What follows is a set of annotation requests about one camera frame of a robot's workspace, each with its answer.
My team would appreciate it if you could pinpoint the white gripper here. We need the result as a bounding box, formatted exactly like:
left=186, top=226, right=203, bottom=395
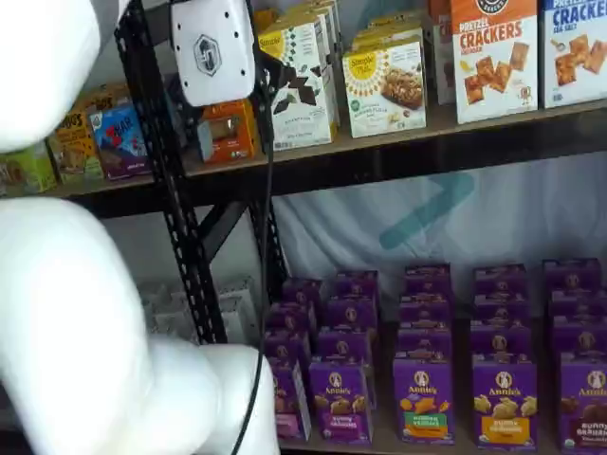
left=165, top=0, right=298, bottom=163

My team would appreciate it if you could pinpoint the purple Annie's box violet patch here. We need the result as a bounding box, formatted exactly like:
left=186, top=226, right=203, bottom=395
left=308, top=361, right=375, bottom=446

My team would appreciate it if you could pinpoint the purple Annie's box yellow patch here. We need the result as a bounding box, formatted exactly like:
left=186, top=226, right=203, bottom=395
left=471, top=362, right=540, bottom=451

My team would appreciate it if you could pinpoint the green Bobo's box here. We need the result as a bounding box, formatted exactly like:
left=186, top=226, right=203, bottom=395
left=0, top=140, right=58, bottom=196

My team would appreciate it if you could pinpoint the purple Annie's snack box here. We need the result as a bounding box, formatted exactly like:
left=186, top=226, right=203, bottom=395
left=472, top=264, right=529, bottom=299
left=282, top=277, right=324, bottom=312
left=547, top=287, right=607, bottom=321
left=396, top=325, right=454, bottom=362
left=266, top=302, right=318, bottom=340
left=399, top=293, right=452, bottom=331
left=542, top=258, right=602, bottom=293
left=404, top=264, right=452, bottom=299
left=316, top=328, right=379, bottom=410
left=264, top=329, right=312, bottom=375
left=325, top=296, right=379, bottom=333
left=469, top=326, right=533, bottom=367
left=551, top=316, right=607, bottom=357
left=334, top=270, right=379, bottom=302
left=471, top=294, right=531, bottom=331

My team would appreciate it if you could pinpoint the purple Annie's box pink patch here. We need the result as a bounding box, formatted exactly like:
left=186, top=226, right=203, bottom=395
left=272, top=359, right=313, bottom=442

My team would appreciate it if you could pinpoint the Simple Mills chocolate thins box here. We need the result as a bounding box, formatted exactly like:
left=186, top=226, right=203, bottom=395
left=277, top=0, right=343, bottom=129
left=258, top=21, right=337, bottom=152

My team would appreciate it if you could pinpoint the Simple Mills almond bars box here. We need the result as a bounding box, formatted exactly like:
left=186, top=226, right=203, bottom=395
left=341, top=40, right=428, bottom=139
left=350, top=16, right=427, bottom=53

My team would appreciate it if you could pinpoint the black metal shelf rack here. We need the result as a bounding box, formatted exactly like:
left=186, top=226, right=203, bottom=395
left=113, top=0, right=607, bottom=455
left=0, top=177, right=167, bottom=224

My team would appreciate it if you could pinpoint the purple Annie's box brown patch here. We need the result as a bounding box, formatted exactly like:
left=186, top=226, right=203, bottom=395
left=558, top=353, right=607, bottom=455

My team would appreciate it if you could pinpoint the yellow Bobo's box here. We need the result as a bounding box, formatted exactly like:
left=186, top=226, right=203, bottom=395
left=70, top=82, right=132, bottom=118
left=46, top=111, right=105, bottom=185

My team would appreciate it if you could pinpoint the orange pretzel crackers cheddar box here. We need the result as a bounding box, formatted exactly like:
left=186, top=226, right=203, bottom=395
left=449, top=0, right=541, bottom=126

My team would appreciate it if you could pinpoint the purple Annie's box green patch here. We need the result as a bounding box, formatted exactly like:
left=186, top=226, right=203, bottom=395
left=392, top=357, right=457, bottom=446

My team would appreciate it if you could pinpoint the white backdrop cloth teal logo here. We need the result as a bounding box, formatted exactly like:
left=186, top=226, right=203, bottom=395
left=271, top=151, right=607, bottom=333

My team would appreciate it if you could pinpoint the orange Revival box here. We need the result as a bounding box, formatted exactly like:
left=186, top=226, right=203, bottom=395
left=250, top=7, right=279, bottom=37
left=197, top=100, right=261, bottom=166

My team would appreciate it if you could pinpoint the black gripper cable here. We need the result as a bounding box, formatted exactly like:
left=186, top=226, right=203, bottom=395
left=236, top=141, right=277, bottom=455

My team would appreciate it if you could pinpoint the blue pretzel crackers box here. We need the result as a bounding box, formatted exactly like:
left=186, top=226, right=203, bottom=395
left=540, top=0, right=607, bottom=110

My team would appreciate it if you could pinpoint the blue ZBar box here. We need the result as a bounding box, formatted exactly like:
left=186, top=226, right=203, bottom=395
left=88, top=102, right=154, bottom=182

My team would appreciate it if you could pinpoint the orange white cracker box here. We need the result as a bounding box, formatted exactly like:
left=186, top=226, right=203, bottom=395
left=428, top=0, right=459, bottom=106

